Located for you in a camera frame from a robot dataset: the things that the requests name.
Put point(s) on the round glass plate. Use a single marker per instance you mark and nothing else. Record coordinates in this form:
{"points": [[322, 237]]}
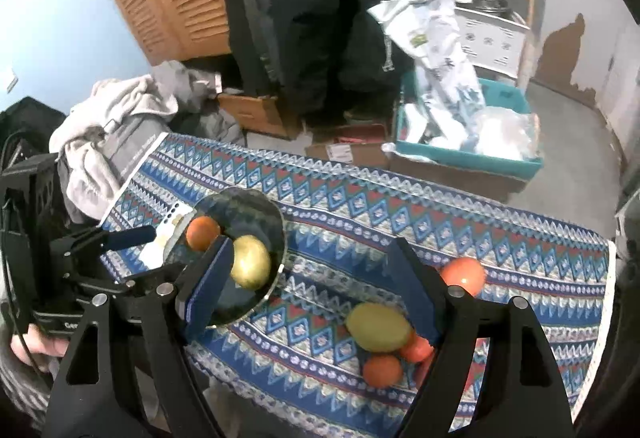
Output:
{"points": [[250, 213]]}

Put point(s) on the cardboard box with red label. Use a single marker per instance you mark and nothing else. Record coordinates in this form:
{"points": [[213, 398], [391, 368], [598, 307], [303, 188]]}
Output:
{"points": [[345, 148]]}

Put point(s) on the white wall switch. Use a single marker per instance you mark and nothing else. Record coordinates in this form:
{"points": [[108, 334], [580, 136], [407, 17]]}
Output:
{"points": [[11, 79]]}

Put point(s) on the light grey sweatshirt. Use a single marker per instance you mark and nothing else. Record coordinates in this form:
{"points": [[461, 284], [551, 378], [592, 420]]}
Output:
{"points": [[100, 118]]}

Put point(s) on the blue patterned tablecloth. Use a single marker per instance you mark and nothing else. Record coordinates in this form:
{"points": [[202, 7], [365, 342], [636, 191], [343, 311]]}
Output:
{"points": [[350, 218]]}

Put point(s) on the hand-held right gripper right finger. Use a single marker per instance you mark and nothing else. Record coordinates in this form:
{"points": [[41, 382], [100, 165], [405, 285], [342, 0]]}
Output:
{"points": [[415, 288]]}

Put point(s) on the red apple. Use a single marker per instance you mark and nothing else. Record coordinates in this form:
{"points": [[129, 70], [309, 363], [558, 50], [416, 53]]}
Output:
{"points": [[462, 274]]}

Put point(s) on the dark hanging clothing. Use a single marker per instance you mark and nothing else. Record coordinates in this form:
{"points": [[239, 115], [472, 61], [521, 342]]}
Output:
{"points": [[310, 18]]}

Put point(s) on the person's left hand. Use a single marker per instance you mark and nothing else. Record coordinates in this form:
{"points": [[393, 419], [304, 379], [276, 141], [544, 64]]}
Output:
{"points": [[30, 343]]}

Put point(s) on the white printed bag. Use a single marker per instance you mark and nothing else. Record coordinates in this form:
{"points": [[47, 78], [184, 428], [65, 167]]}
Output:
{"points": [[430, 33]]}

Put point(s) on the large cardboard box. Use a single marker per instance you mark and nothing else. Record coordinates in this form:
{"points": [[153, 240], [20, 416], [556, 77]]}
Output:
{"points": [[450, 175]]}

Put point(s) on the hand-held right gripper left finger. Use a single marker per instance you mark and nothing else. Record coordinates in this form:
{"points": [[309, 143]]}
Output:
{"points": [[210, 288]]}

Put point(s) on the clear plastic bag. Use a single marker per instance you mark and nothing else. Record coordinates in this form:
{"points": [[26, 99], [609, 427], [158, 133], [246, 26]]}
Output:
{"points": [[505, 131]]}

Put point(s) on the person's left forearm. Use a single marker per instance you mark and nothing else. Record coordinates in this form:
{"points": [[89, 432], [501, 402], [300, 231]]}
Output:
{"points": [[20, 388]]}

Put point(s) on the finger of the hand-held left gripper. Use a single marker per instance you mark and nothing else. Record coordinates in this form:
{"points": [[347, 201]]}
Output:
{"points": [[127, 238], [145, 277]]}

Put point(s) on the grey cloth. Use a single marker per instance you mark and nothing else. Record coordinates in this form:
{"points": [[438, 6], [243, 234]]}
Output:
{"points": [[182, 83]]}

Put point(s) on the teal box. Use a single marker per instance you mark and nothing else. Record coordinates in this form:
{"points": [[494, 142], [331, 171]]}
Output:
{"points": [[500, 93]]}

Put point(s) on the small orange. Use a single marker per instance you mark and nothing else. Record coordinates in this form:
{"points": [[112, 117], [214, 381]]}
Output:
{"points": [[202, 233]]}

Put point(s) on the white patterned cabinet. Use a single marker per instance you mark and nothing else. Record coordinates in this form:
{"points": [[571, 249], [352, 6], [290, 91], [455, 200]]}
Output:
{"points": [[492, 43]]}

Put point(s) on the small cardboard box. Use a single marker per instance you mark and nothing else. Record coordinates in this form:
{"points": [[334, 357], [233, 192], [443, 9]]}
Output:
{"points": [[255, 111]]}

